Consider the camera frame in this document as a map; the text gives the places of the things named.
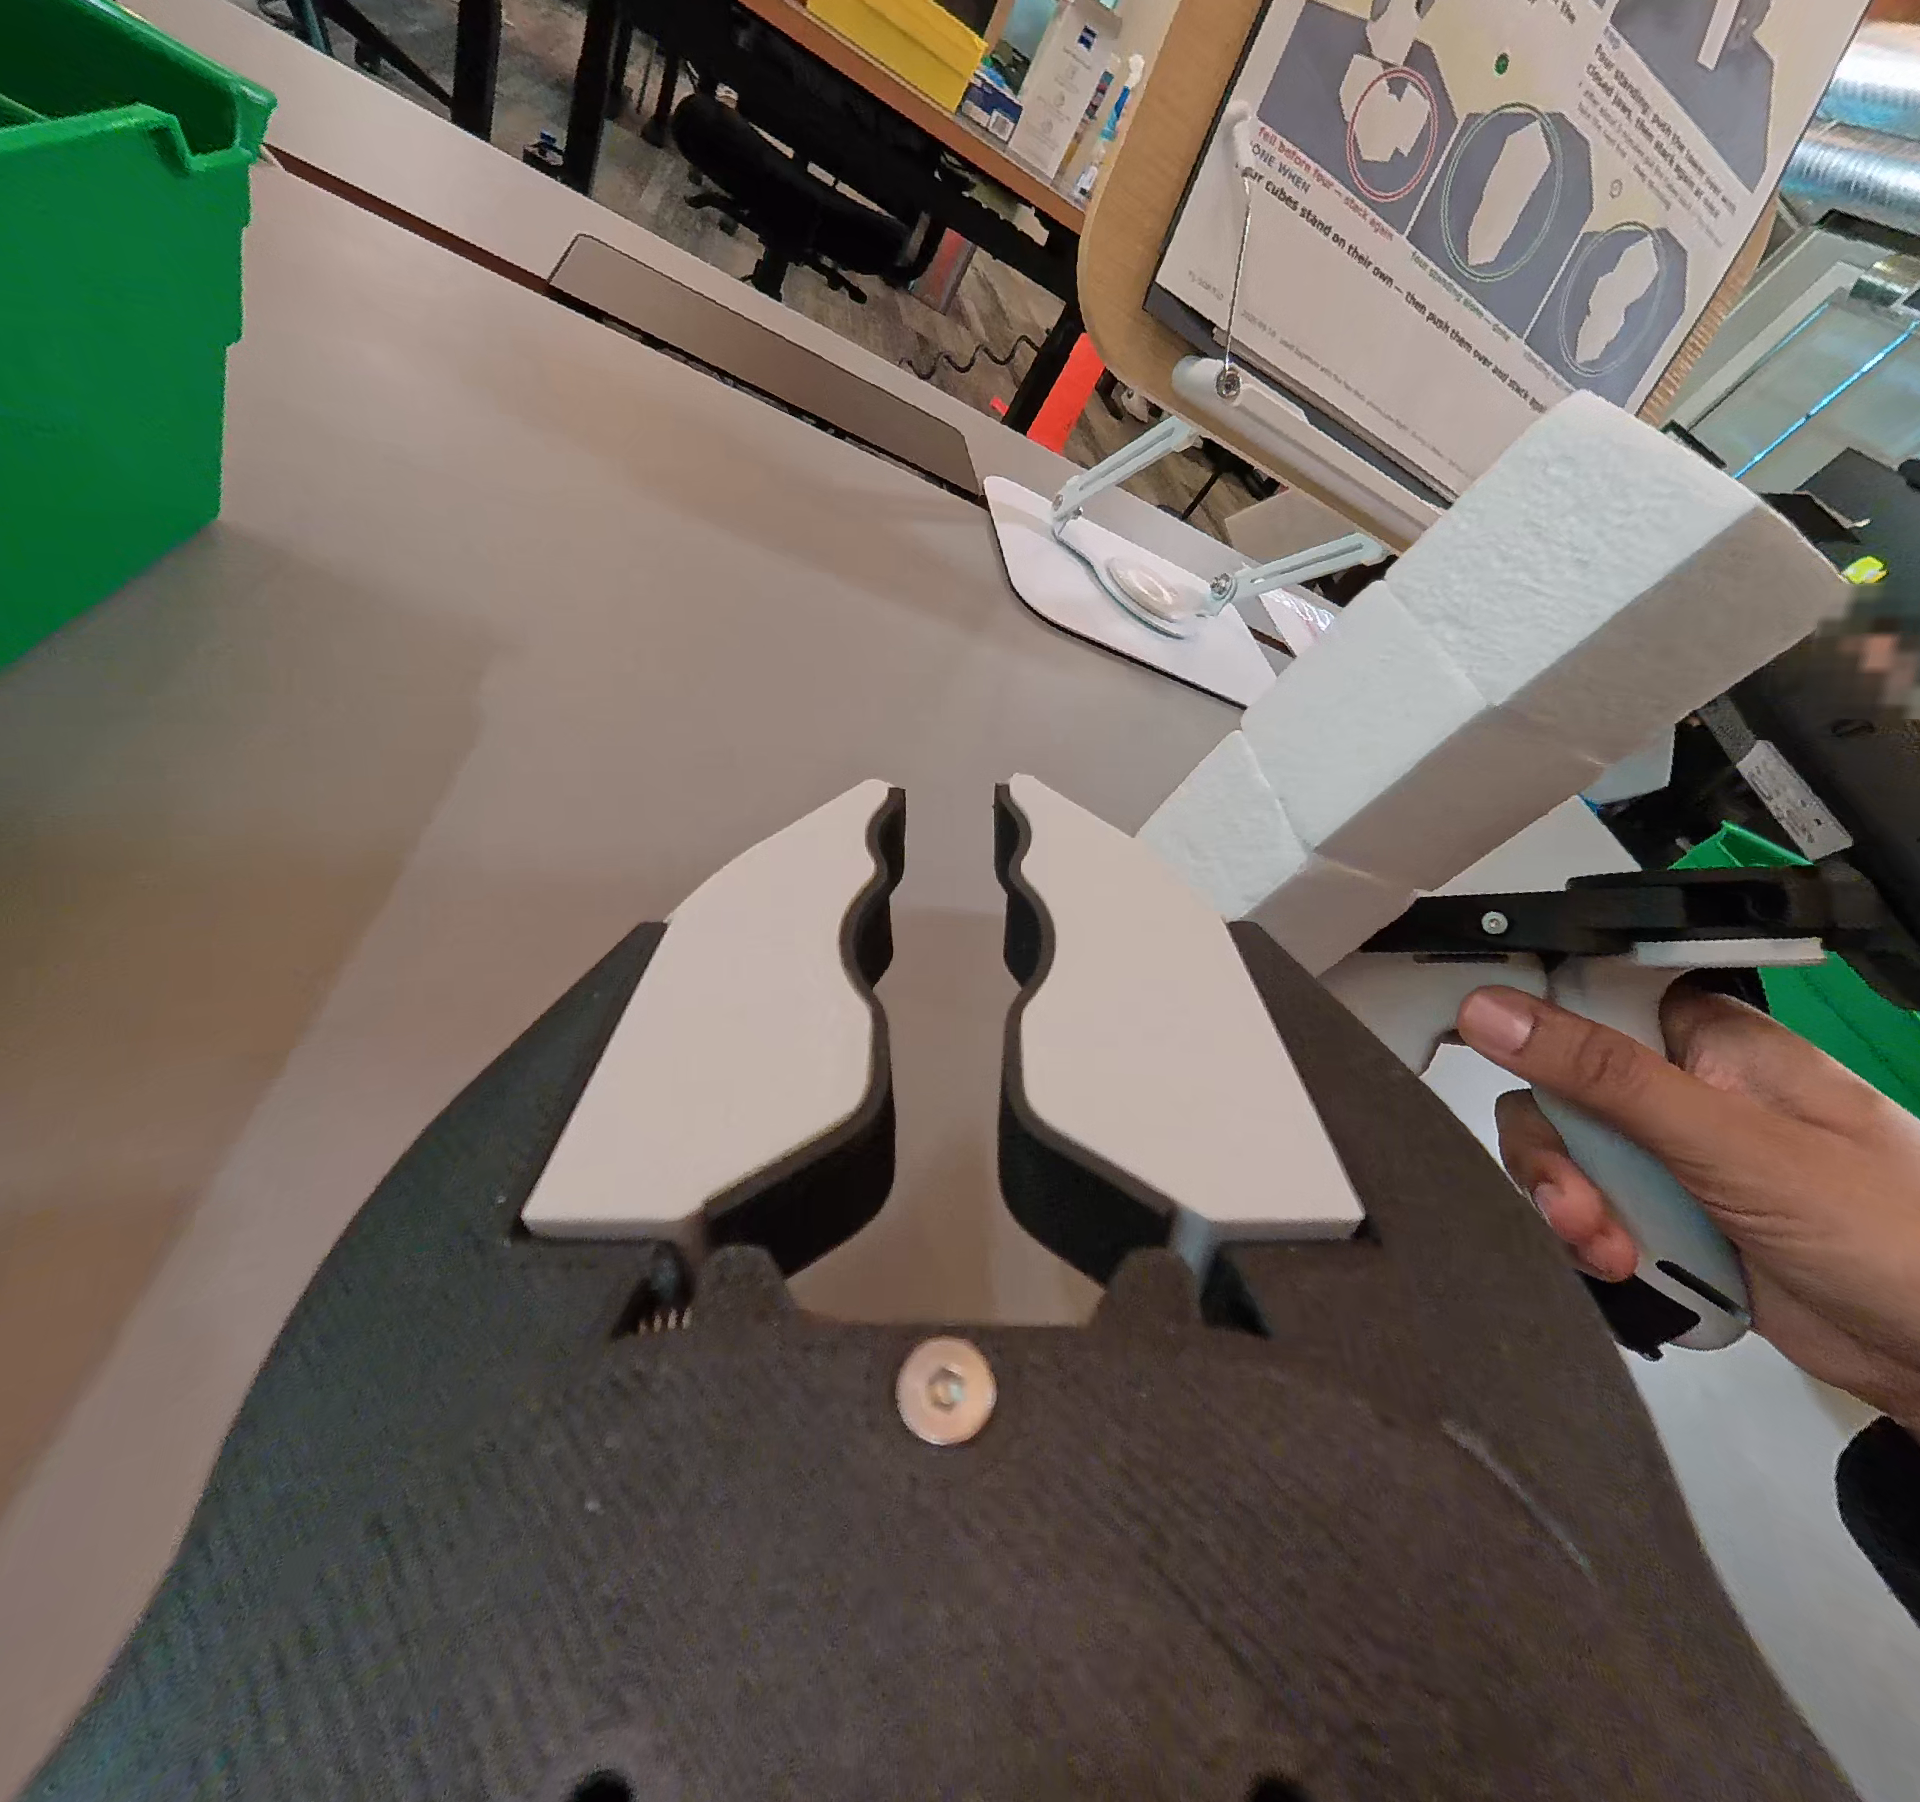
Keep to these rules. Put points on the green plastic bin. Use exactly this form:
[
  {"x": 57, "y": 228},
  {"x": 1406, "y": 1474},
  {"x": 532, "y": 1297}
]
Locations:
[
  {"x": 105, "y": 332},
  {"x": 1846, "y": 1022}
]

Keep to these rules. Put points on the brown wooden table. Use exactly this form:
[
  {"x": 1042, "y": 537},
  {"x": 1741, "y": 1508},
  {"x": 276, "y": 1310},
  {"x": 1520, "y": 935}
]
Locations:
[{"x": 947, "y": 134}]

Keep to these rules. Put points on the silver ventilation duct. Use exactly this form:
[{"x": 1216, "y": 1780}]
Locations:
[{"x": 1876, "y": 166}]

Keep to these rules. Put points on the white cardboard box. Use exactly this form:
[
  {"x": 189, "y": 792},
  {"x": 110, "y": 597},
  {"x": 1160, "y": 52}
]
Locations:
[{"x": 1065, "y": 77}]

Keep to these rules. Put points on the black office chair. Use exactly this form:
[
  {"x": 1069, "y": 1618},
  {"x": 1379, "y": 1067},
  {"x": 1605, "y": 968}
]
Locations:
[{"x": 779, "y": 182}]

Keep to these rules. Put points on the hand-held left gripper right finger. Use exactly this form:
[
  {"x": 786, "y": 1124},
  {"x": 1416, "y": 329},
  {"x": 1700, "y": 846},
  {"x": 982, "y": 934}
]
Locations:
[{"x": 1171, "y": 1052}]

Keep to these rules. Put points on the white foam cube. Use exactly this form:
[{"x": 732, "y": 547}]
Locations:
[
  {"x": 1216, "y": 813},
  {"x": 1366, "y": 721},
  {"x": 1591, "y": 557}
]

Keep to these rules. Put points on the printed instruction sheet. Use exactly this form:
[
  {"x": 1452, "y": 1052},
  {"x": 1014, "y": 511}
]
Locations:
[{"x": 1502, "y": 62}]

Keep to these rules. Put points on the instruction board on stand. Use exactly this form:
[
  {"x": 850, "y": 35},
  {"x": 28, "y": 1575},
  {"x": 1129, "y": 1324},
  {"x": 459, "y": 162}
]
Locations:
[{"x": 1171, "y": 182}]

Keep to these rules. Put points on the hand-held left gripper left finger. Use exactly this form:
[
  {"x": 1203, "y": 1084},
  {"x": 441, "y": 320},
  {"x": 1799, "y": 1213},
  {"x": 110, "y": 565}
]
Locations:
[{"x": 737, "y": 1022}]

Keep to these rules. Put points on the orange traffic cone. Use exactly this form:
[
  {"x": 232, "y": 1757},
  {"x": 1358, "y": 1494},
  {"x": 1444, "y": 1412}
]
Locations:
[{"x": 1069, "y": 400}]

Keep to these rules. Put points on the yellow plastic bin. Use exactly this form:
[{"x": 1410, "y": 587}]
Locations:
[{"x": 886, "y": 17}]

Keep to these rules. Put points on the grey desk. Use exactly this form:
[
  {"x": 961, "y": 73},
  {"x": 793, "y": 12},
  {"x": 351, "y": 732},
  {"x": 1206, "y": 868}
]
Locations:
[{"x": 601, "y": 632}]

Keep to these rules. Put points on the person's right hand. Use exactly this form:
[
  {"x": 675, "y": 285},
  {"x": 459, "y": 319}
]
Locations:
[{"x": 1832, "y": 1201}]

